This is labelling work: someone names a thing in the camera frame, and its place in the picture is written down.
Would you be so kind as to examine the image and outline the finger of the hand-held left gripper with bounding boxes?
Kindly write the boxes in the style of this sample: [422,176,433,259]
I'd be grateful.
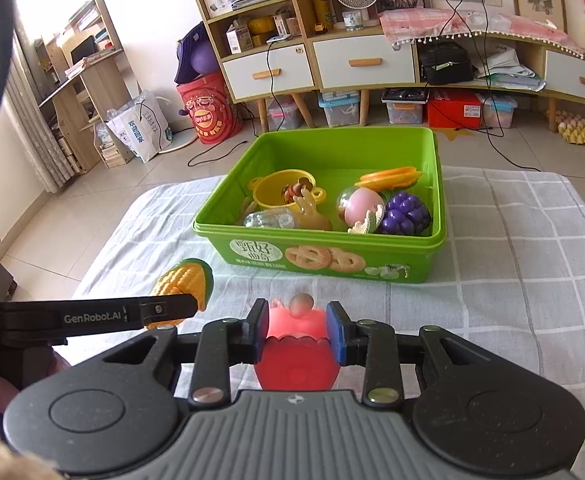
[140,294,199,328]

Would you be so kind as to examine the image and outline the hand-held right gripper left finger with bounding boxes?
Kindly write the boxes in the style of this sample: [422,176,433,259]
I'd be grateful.
[85,299,269,405]

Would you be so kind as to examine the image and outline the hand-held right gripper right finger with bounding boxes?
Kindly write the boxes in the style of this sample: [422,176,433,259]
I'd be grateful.
[326,301,503,405]

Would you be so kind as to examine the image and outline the yellow toy corn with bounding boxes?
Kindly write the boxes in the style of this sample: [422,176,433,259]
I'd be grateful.
[152,258,214,331]

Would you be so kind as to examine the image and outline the pink pig toy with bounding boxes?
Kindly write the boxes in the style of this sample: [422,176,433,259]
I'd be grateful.
[255,294,338,392]

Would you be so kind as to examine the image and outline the clear plastic case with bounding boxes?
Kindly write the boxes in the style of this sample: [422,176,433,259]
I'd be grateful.
[244,210,299,231]

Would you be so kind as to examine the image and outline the white starfish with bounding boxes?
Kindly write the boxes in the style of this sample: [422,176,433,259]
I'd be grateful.
[347,209,385,236]

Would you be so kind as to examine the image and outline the brown octopus toy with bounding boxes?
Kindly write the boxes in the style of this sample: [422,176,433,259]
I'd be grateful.
[291,192,334,232]

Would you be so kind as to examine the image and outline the pink clear capsule ball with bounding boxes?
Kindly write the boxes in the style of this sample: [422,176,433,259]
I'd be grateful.
[337,186,386,229]

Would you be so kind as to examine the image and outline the purple toy grapes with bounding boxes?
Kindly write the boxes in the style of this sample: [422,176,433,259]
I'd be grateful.
[376,191,432,237]

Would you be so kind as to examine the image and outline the yellow toy pot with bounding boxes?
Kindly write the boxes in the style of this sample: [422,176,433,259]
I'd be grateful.
[250,170,326,211]

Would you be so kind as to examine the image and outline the small brown-haired figurine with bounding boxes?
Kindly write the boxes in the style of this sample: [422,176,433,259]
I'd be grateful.
[281,178,314,206]

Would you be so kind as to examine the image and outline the orange pumpkin toy lid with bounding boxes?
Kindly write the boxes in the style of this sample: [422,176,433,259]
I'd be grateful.
[355,166,423,192]

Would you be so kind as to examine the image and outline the green plastic box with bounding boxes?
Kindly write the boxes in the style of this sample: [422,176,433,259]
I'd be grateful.
[192,126,448,285]

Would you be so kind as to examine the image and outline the white round fan base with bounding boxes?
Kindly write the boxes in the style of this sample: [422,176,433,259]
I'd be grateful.
[157,127,198,156]

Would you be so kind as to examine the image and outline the white paper bag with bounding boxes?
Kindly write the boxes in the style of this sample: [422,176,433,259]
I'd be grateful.
[105,91,174,164]

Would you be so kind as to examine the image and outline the grey checked cloth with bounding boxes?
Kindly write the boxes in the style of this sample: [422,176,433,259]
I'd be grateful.
[52,165,585,480]

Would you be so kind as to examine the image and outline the red printed bucket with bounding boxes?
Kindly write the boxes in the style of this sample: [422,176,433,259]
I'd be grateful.
[176,71,245,146]

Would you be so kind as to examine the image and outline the clear plastic storage bin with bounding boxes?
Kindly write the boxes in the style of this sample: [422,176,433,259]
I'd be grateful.
[381,88,430,125]
[266,96,304,132]
[479,94,519,129]

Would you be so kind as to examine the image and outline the blue-lidded plastic storage bin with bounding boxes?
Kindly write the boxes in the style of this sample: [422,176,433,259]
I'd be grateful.
[319,91,363,129]

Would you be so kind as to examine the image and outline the wooden bookshelf desk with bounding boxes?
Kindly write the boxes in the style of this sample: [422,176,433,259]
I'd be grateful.
[32,0,139,176]

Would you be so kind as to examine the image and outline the purple ball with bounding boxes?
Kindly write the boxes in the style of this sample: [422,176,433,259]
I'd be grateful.
[192,40,224,75]

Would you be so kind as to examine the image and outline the red storage box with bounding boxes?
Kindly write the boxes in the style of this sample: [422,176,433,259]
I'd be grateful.
[427,89,484,129]

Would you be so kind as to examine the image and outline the wooden shelf cabinet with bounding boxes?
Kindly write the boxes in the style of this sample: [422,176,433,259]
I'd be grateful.
[190,0,318,133]

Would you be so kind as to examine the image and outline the black bag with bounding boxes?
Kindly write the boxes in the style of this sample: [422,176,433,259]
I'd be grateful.
[417,40,475,86]

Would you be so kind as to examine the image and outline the yellow shelf toy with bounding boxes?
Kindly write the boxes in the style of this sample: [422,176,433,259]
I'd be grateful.
[248,16,274,47]

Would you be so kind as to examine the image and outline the long wooden cabinet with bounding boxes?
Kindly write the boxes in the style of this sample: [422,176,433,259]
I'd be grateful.
[307,20,585,131]

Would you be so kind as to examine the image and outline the yellow egg carton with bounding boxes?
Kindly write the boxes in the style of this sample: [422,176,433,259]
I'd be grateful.
[555,110,585,151]

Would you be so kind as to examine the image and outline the pink tasselled cloth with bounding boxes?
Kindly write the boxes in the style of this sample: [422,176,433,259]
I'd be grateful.
[379,9,585,59]

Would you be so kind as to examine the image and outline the yellow can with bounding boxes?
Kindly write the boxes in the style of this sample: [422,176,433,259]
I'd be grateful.
[311,0,335,31]

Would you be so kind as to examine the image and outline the white drawer wooden handle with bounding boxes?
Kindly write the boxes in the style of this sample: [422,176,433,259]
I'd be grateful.
[221,45,316,103]
[313,35,418,91]
[544,50,585,107]

